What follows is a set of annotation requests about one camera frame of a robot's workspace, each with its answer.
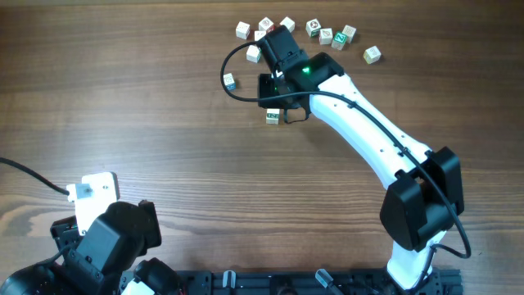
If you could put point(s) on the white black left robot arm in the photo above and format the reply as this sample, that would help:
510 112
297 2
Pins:
96 263

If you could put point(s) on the wooden block blue side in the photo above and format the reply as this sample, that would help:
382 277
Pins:
229 81

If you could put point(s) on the plain wooden block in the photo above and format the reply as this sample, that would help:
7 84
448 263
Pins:
259 34
273 111

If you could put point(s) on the wooden block red side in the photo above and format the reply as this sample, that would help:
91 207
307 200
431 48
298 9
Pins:
266 25

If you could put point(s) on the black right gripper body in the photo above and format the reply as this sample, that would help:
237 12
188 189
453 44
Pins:
269 86

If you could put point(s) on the wooden block green Z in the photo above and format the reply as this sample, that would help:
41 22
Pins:
339 40

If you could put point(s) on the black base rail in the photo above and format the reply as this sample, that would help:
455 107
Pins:
372 281

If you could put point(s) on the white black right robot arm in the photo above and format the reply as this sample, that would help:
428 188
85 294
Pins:
424 192

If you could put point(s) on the wooden block far left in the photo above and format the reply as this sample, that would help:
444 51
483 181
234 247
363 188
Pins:
243 30

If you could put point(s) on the wooden block red letter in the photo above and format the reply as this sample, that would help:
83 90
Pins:
288 23

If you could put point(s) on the wooden block black symbol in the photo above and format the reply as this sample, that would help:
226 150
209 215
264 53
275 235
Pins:
313 27

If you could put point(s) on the wooden block grid pattern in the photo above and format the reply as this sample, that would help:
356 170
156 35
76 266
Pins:
349 32

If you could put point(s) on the wooden block globe picture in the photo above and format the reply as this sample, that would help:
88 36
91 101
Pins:
272 118

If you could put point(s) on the wooden block yellow side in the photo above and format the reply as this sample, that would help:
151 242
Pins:
372 55

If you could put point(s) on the wooden block grey figure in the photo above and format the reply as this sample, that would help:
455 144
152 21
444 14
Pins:
325 36

